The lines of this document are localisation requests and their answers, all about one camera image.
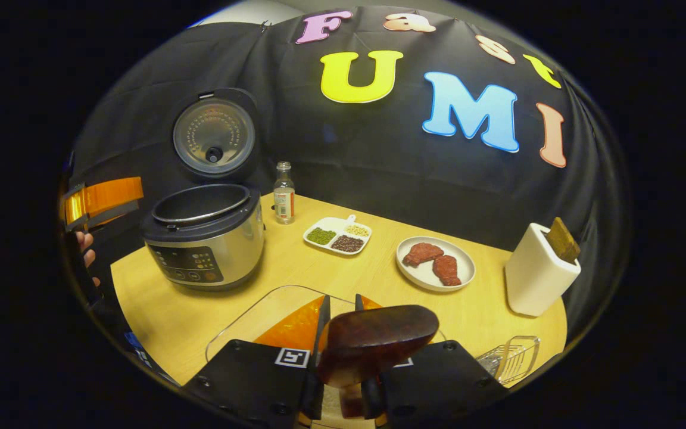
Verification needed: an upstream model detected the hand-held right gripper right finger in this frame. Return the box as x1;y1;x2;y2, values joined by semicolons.
355;293;510;429

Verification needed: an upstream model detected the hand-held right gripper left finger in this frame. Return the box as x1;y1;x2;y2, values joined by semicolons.
181;295;332;429

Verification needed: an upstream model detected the brown wooden spoon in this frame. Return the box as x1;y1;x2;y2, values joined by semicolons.
316;304;440;418

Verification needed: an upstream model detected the metal wire chopstick holder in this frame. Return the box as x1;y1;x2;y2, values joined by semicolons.
477;335;541;387

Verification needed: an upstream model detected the black silver rice cooker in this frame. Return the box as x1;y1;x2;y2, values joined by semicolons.
139;88;266;291

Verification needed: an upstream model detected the round white plate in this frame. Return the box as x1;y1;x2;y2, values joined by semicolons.
395;236;476;293

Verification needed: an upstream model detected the red meat piece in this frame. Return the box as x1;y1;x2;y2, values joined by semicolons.
432;255;463;287
401;242;444;268

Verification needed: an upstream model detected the white toaster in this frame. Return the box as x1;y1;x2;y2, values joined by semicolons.
504;222;582;317

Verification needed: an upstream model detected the white divided bean dish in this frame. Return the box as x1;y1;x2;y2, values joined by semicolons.
303;214;373;256

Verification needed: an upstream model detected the small glass bottle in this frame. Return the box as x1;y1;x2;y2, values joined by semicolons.
273;161;296;225

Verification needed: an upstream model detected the brown toast slice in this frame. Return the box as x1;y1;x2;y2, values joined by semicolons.
545;217;582;264

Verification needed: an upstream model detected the black backdrop cloth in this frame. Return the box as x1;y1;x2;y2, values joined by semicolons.
60;6;632;346

